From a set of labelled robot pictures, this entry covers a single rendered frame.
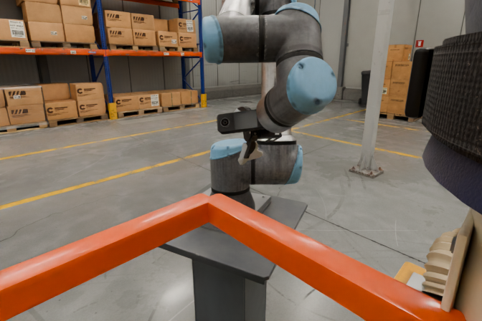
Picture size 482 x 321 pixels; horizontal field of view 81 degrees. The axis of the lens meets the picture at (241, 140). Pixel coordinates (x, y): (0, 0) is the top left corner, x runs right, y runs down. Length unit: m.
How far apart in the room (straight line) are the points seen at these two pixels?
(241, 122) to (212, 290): 0.79
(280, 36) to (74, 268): 0.48
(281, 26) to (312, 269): 0.46
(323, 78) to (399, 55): 7.76
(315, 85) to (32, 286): 0.44
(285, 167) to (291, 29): 0.57
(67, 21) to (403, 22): 9.03
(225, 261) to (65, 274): 0.77
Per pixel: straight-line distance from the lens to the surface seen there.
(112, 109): 7.42
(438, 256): 0.37
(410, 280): 0.39
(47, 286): 0.22
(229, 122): 0.66
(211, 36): 0.57
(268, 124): 0.59
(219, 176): 1.04
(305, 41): 0.56
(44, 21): 7.24
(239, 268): 0.94
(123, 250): 0.22
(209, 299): 1.31
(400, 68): 7.62
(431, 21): 10.34
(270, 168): 1.02
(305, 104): 0.50
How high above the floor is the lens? 1.35
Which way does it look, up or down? 16 degrees down
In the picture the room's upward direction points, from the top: straight up
